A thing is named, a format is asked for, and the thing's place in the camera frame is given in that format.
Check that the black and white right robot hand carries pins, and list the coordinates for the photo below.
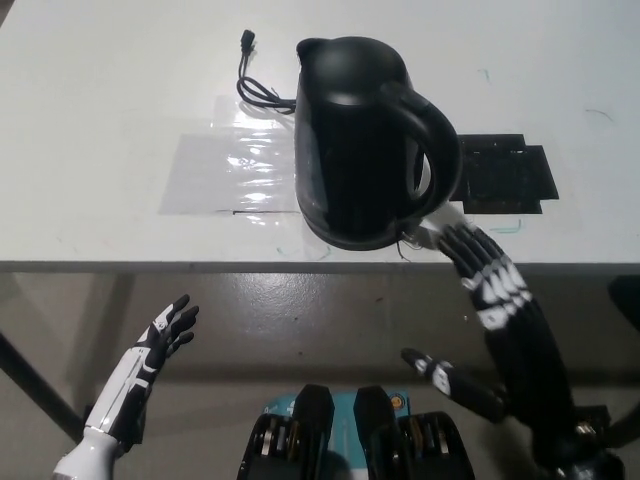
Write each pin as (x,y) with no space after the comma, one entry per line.
(525,350)

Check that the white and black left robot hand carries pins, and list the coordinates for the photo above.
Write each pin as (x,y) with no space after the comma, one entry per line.
(130,385)

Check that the black electric kettle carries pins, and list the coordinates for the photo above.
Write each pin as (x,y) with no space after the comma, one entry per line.
(350,150)

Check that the black robot body with teal tops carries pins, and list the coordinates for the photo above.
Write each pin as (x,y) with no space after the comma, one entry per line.
(315,415)

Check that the black kettle base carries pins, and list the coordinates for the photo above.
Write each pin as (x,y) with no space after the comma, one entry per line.
(350,242)

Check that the black rounded object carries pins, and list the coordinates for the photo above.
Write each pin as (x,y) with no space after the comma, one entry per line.
(625,295)

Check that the black tape patch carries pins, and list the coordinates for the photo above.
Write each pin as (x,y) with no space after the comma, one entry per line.
(505,175)

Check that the clear plastic tape sheet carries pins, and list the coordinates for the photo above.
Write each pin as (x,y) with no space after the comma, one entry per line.
(215,170)

